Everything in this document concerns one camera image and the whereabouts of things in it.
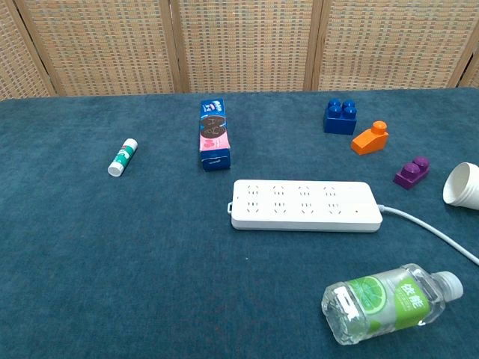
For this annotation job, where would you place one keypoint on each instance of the white power strip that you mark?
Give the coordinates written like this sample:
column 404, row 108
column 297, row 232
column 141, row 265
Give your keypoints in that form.
column 307, row 217

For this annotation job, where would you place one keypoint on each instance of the blue pink cookie box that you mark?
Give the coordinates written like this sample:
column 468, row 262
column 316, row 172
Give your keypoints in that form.
column 214, row 144

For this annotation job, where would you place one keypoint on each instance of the blue four-stud building block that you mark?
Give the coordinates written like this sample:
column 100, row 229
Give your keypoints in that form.
column 340, row 119

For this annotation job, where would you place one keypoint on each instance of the green white glue stick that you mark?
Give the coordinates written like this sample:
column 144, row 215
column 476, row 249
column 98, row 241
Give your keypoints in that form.
column 122, row 158

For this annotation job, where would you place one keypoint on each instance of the teal tablecloth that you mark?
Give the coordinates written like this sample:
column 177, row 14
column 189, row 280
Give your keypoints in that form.
column 149, row 261

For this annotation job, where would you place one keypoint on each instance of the orange sloped building block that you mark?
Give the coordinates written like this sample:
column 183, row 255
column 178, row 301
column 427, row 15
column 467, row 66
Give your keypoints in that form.
column 368, row 141

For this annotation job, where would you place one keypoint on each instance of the woven rattan folding screen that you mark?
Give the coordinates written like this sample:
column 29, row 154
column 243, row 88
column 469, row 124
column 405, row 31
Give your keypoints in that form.
column 239, row 45

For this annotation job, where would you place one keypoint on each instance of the purple two-stud building block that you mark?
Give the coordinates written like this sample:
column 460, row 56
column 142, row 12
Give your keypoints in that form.
column 411, row 174

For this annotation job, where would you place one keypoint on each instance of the clear green-label water bottle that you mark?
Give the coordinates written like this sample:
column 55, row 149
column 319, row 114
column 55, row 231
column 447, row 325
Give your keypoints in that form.
column 385, row 304

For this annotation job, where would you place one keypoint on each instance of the white paper cup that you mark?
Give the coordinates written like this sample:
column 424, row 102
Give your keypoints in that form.
column 462, row 187

